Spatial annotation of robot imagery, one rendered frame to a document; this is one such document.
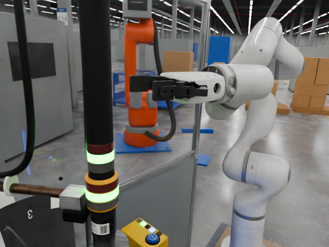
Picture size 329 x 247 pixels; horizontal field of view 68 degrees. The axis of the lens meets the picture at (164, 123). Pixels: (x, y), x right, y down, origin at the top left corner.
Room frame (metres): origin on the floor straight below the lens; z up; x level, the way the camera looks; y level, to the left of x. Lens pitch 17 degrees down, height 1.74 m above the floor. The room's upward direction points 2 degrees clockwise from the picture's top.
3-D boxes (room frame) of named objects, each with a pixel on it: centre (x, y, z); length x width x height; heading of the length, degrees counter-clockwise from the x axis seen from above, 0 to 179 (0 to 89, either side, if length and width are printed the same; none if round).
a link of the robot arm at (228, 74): (0.52, -0.11, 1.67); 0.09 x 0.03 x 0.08; 34
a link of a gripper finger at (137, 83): (0.49, 0.05, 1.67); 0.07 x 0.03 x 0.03; 124
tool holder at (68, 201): (0.29, 0.09, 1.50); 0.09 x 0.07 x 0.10; 83
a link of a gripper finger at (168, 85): (0.40, -0.01, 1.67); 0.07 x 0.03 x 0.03; 124
